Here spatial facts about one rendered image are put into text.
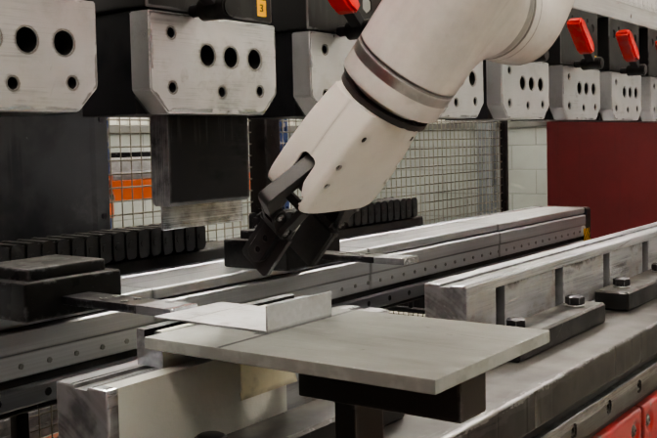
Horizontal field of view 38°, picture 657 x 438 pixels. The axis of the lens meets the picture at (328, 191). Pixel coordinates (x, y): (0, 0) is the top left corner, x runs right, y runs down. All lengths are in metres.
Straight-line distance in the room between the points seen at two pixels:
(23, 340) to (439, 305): 0.50
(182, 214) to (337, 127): 0.18
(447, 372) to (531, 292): 0.74
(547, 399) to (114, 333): 0.49
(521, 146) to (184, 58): 7.89
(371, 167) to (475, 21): 0.14
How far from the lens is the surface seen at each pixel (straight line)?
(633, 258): 1.76
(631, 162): 2.90
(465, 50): 0.68
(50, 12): 0.67
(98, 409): 0.74
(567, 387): 1.16
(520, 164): 8.60
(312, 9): 0.89
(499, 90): 1.22
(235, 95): 0.79
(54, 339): 1.03
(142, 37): 0.74
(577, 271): 1.51
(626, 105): 1.66
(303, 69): 0.88
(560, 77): 1.41
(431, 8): 0.66
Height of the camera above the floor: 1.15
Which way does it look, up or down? 3 degrees down
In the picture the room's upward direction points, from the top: 1 degrees counter-clockwise
